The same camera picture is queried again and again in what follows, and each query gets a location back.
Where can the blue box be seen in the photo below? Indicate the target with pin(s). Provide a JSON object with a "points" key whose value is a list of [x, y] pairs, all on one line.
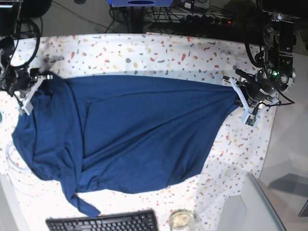
{"points": [[139, 3]]}

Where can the terrazzo pattern table cloth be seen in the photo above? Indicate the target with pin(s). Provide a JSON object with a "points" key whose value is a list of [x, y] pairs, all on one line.
{"points": [[238, 149]]}

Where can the black wire rack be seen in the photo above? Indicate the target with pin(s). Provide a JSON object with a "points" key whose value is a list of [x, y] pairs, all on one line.
{"points": [[180, 14]]}

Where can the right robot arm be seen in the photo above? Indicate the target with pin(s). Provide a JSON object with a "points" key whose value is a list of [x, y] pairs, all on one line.
{"points": [[13, 15]]}

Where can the black computer keyboard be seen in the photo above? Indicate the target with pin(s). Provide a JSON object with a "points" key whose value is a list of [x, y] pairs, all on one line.
{"points": [[134, 221]]}

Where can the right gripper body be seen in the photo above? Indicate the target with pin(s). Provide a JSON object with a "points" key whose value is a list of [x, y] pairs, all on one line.
{"points": [[16, 81]]}

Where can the clear glass jar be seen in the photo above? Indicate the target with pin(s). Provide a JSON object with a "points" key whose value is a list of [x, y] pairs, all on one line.
{"points": [[181, 220]]}

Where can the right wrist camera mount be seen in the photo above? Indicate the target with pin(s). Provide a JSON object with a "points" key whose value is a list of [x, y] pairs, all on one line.
{"points": [[33, 93]]}

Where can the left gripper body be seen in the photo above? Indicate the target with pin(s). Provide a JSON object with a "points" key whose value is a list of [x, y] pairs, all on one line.
{"points": [[253, 92]]}

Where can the dark blue t-shirt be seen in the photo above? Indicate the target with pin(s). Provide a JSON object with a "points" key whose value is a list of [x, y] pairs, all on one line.
{"points": [[130, 134]]}

